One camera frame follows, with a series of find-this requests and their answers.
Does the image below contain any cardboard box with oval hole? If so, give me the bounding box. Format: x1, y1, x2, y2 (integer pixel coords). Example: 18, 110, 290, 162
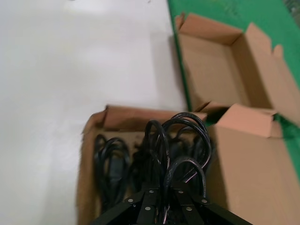
174, 13, 300, 118

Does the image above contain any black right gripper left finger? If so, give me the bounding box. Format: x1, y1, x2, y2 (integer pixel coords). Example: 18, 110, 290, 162
90, 187, 163, 225

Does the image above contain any green table cloth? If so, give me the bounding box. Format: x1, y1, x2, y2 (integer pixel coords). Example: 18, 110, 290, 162
167, 0, 300, 225

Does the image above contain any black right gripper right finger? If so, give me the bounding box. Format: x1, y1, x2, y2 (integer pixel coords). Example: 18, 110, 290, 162
173, 184, 253, 225

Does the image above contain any cardboard box with round hole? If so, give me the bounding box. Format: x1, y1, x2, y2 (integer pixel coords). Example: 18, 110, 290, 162
76, 102, 293, 225

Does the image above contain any black power cable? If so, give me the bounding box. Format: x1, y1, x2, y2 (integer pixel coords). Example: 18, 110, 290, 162
93, 133, 132, 211
144, 112, 212, 225

